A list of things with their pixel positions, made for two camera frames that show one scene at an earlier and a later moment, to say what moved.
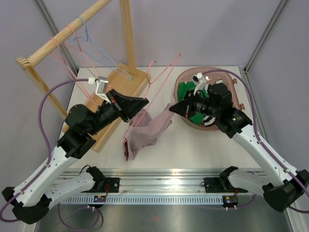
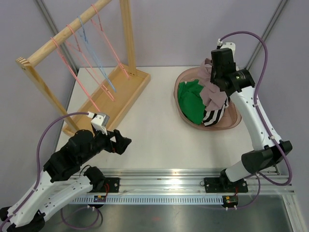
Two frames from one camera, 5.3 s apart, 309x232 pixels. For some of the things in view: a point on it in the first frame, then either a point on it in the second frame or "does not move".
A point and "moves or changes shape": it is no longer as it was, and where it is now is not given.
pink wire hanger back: x=176 y=59 -> x=96 y=22
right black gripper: x=182 y=108 -> x=212 y=76
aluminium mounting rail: x=151 y=186 does not move
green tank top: x=184 y=88 does not move
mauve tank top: x=144 y=130 moves or changes shape
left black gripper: x=125 y=106 -> x=120 y=144
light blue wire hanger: x=89 y=40 -> x=83 y=35
